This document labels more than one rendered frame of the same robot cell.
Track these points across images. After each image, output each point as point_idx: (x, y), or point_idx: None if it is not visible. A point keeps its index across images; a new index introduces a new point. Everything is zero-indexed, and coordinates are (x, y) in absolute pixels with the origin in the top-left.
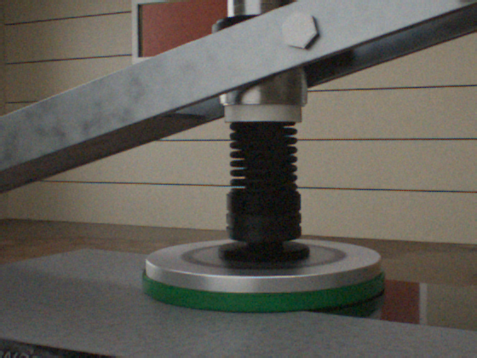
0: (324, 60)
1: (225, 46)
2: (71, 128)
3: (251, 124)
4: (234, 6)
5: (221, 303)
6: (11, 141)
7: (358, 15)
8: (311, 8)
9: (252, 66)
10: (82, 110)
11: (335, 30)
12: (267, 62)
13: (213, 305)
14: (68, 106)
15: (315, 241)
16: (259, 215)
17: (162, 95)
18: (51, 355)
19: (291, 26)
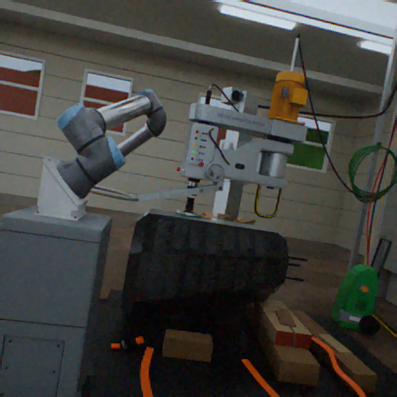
0: None
1: (192, 190)
2: (172, 195)
3: (191, 198)
4: (191, 184)
5: (191, 216)
6: (163, 195)
7: (206, 190)
8: (202, 188)
9: (195, 192)
10: (174, 193)
11: (204, 190)
12: (197, 192)
13: (190, 216)
14: (172, 192)
15: None
16: (190, 207)
17: (184, 193)
18: (186, 219)
19: (200, 190)
